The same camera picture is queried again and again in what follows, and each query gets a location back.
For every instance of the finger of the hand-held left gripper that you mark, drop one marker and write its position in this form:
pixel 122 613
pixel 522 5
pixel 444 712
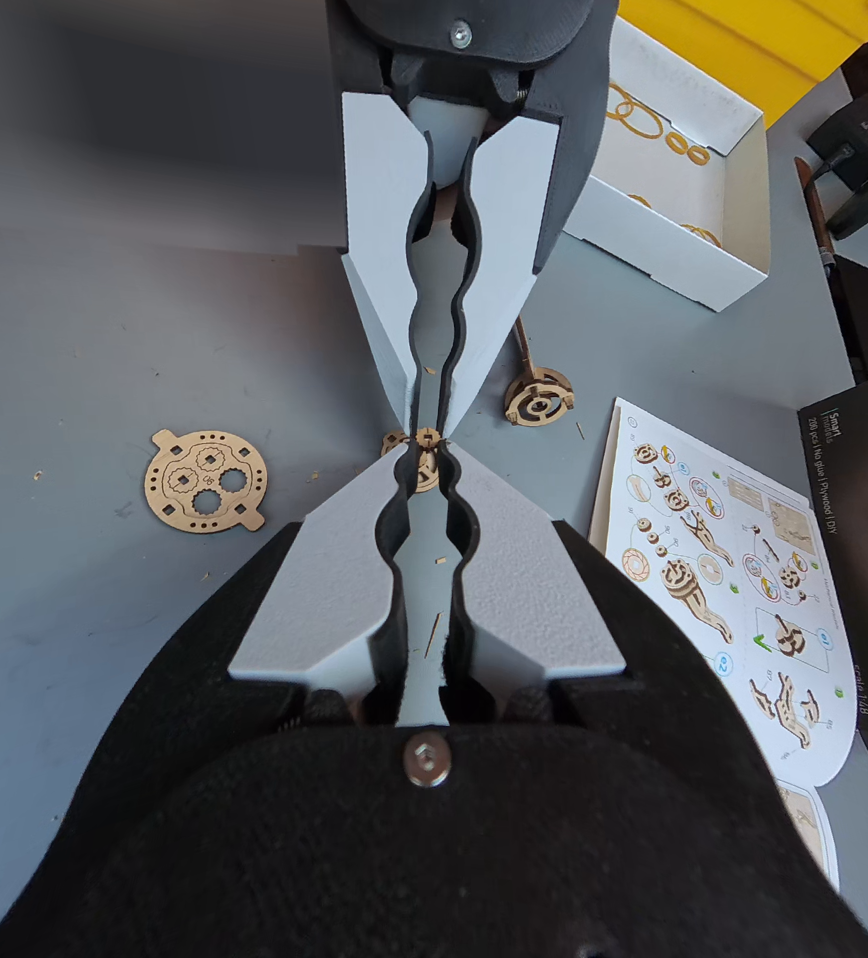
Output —
pixel 512 209
pixel 378 209

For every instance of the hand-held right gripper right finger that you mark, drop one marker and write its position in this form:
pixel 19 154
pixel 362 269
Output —
pixel 539 599

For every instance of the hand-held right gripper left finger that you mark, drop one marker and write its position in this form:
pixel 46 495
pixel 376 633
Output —
pixel 314 599

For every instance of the round wooden hub assembly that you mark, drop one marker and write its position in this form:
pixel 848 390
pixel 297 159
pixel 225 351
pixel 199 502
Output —
pixel 425 479

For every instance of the small wooden gear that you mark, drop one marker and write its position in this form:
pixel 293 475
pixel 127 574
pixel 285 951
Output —
pixel 426 438

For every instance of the group of yellow rubber bands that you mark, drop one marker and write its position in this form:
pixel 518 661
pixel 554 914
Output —
pixel 627 112

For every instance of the white cardboard box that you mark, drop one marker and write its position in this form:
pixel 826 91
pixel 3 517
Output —
pixel 666 247

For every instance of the round wooden gear-cutout plate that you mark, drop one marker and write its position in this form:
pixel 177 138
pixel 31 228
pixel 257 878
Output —
pixel 209 479

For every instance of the illustrated instruction booklet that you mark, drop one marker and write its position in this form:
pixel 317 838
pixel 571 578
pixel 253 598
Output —
pixel 748 576

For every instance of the yellow plastic bin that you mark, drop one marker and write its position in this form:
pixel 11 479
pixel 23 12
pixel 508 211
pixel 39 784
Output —
pixel 741 45

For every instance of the black power adapter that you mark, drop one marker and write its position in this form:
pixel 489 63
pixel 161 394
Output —
pixel 853 131

